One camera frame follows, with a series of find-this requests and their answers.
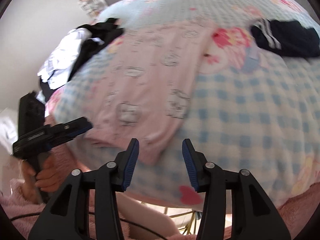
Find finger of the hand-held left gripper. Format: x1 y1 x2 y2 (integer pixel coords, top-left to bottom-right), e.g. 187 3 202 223
44 117 93 147

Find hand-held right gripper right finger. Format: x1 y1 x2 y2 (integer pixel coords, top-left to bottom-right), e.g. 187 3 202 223
182 138 292 240

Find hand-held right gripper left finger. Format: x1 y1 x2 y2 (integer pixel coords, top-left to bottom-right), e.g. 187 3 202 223
27 138 140 240

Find pink printed pajama pants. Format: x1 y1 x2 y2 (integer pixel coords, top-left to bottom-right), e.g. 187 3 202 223
84 21 215 165

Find pile of black white clothes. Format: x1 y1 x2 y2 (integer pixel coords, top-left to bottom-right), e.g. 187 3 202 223
37 17 125 103

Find person's left hand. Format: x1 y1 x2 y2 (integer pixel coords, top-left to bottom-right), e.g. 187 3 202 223
21 159 60 193

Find person's leg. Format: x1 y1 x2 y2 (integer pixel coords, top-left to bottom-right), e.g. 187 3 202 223
117 192 181 240

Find gold metal stand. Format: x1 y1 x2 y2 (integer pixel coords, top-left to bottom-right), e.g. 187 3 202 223
162 206 202 234

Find blue checked printed blanket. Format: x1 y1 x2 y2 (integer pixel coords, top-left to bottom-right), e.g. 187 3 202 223
45 0 320 210

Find pink fluffy blanket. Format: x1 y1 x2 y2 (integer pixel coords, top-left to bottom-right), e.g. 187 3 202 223
0 115 320 240

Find white shelf rack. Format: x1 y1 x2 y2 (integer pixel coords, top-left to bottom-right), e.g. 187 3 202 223
77 0 108 18

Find navy garment with white stripes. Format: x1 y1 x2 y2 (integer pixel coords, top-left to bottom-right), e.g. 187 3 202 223
251 19 320 59

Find black cable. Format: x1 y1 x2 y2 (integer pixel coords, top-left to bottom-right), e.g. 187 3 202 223
10 211 164 240

